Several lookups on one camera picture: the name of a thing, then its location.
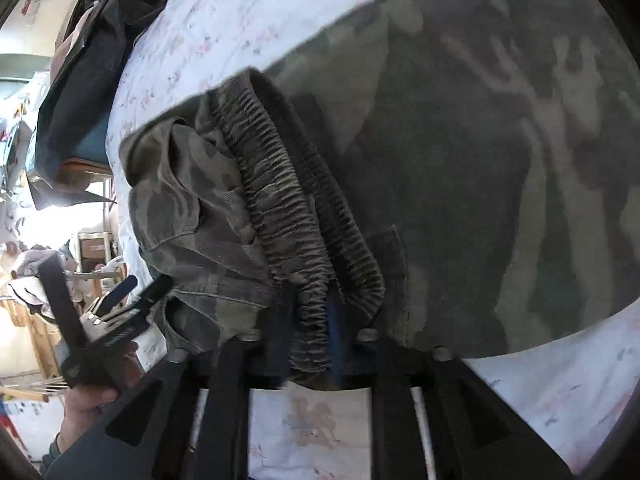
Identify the wooden frame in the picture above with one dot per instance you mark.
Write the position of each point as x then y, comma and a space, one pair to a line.
35, 340

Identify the white floral bed sheet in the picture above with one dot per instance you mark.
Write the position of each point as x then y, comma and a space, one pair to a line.
225, 20

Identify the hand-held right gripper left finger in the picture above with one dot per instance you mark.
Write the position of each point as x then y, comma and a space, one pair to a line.
282, 350

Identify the person's left hand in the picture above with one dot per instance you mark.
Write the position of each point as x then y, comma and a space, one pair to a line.
87, 410

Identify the camouflage pants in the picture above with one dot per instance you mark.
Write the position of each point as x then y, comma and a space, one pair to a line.
450, 185

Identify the black shiny cloth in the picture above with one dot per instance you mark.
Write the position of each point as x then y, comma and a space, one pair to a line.
85, 85

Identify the grey cloth heap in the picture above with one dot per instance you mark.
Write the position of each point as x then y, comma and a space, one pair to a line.
35, 270

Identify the pink cloth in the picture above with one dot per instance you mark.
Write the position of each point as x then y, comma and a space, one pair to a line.
70, 45

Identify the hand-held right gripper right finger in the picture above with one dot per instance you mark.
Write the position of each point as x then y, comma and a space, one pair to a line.
336, 345

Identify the blue fabric item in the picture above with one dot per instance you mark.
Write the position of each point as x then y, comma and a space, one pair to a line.
90, 142

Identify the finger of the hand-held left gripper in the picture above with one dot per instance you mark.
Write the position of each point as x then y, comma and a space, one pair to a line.
122, 290
155, 290

